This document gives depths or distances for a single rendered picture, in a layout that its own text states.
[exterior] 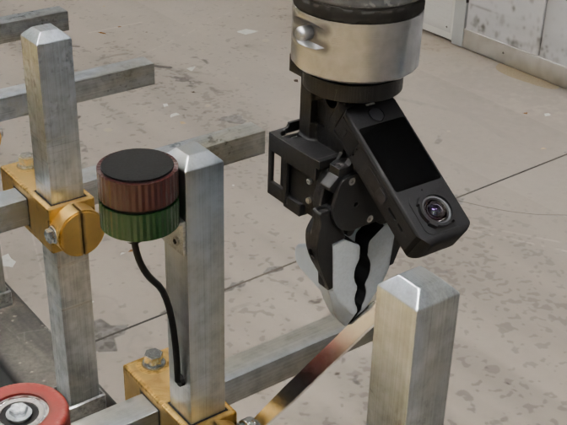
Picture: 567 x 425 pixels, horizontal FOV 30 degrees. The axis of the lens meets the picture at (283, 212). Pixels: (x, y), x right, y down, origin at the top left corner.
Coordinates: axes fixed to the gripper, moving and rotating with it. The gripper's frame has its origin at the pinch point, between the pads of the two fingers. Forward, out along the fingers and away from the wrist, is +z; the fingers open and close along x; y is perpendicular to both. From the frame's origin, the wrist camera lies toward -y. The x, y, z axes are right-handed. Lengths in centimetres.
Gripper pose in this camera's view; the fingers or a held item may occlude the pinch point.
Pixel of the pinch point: (354, 314)
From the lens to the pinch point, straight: 83.3
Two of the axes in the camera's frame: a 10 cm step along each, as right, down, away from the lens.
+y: -5.9, -4.1, 6.9
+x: -8.0, 2.7, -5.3
